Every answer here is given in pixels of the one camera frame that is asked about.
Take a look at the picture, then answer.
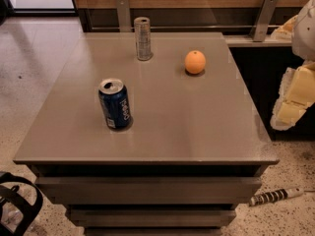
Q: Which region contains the black strap object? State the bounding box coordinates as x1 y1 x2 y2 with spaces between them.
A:
0 171 43 236

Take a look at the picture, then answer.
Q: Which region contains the grey drawer cabinet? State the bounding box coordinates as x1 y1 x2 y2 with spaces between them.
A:
15 33 278 236

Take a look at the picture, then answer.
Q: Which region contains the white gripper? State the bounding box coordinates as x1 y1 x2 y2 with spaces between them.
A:
270 0 315 131

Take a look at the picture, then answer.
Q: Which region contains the blue pepsi can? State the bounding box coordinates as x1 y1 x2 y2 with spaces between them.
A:
98 78 132 129

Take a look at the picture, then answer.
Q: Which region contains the left metal bracket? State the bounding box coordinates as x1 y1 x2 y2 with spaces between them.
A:
115 0 132 32

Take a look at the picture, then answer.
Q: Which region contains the tall silver can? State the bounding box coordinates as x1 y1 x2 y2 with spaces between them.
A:
134 17 153 61

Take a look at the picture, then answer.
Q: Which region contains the metal bracket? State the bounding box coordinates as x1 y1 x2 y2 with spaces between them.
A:
250 0 279 42
115 0 132 32

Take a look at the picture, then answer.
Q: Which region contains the orange fruit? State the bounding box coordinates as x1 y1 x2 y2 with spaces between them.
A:
184 50 206 75

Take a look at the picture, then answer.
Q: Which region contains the white power strip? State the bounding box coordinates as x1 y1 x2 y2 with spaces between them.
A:
249 187 304 207

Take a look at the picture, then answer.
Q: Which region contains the right metal bracket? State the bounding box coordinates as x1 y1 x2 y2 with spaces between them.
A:
250 0 279 42

